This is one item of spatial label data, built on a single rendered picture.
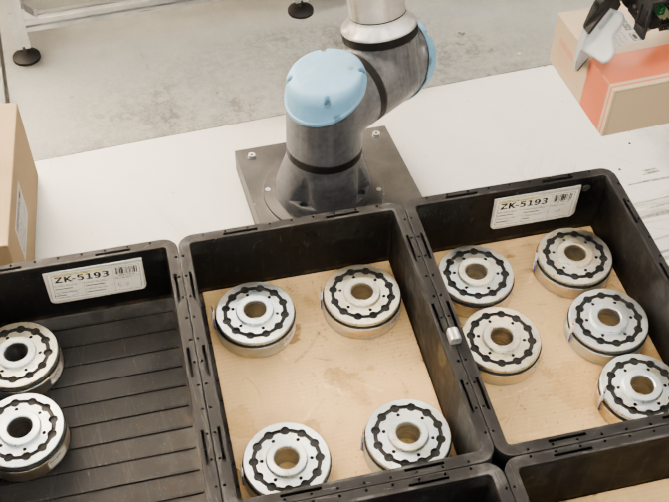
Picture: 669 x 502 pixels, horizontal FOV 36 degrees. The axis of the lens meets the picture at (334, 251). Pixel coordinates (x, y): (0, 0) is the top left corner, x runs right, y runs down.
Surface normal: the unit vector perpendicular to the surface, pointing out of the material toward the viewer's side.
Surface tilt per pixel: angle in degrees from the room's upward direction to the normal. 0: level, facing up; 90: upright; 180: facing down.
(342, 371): 0
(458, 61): 0
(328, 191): 69
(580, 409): 0
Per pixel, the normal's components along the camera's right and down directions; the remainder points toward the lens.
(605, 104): -0.96, 0.21
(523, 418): 0.01, -0.66
